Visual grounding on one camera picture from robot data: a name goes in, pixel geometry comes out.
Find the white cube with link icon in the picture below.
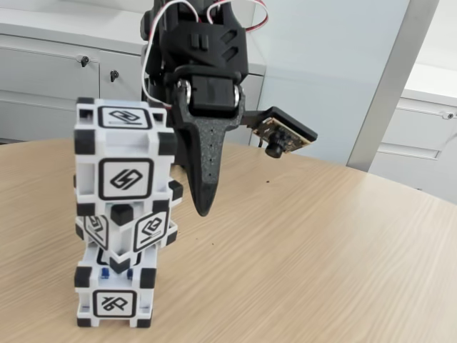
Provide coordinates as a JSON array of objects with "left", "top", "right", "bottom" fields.
[{"left": 73, "top": 96, "right": 179, "bottom": 216}]

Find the white cube with blue clips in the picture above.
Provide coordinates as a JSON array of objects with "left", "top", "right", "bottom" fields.
[{"left": 74, "top": 246, "right": 158, "bottom": 329}]

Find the white cube with diamond icon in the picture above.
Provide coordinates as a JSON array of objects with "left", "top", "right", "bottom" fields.
[{"left": 73, "top": 174, "right": 184, "bottom": 259}]

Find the grey metal frame post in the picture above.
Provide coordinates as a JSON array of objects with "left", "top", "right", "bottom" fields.
[{"left": 345, "top": 0, "right": 441, "bottom": 172}]

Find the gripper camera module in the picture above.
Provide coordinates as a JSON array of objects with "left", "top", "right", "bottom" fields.
[{"left": 242, "top": 106, "right": 319, "bottom": 160}]

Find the white drawer cabinet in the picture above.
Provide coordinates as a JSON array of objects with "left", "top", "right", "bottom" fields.
[{"left": 367, "top": 62, "right": 457, "bottom": 207}]

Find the white low cabinet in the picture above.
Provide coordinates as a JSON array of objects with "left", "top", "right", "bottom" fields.
[{"left": 0, "top": 5, "right": 268, "bottom": 147}]

